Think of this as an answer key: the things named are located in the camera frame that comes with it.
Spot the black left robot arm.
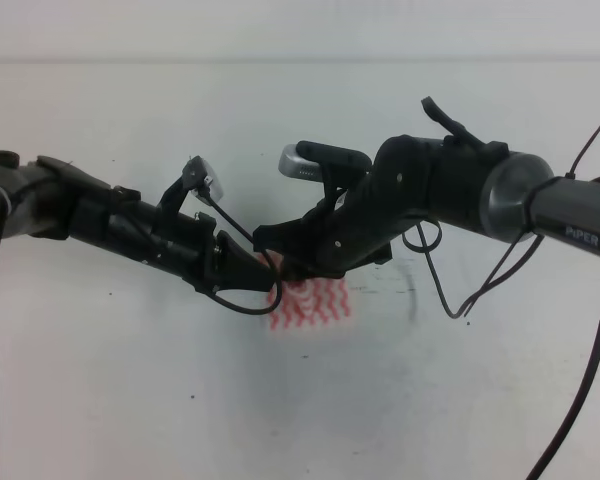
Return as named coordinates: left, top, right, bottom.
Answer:
left=0, top=151, right=275, bottom=293

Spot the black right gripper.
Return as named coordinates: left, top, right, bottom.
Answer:
left=253, top=189, right=393, bottom=283

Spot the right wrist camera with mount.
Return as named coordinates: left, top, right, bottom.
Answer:
left=278, top=140, right=372, bottom=198

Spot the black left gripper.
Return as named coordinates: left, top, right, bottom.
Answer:
left=104, top=200, right=275, bottom=292

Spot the pink white striped towel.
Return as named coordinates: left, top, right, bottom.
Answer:
left=259, top=278, right=354, bottom=333

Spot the black right camera cable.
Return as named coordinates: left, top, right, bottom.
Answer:
left=402, top=99, right=600, bottom=480

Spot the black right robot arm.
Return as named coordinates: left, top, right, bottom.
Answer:
left=254, top=99, right=600, bottom=279

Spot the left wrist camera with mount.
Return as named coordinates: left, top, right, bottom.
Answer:
left=158, top=156, right=224, bottom=216

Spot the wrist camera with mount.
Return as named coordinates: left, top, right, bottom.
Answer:
left=158, top=156, right=224, bottom=216
left=278, top=140, right=372, bottom=198

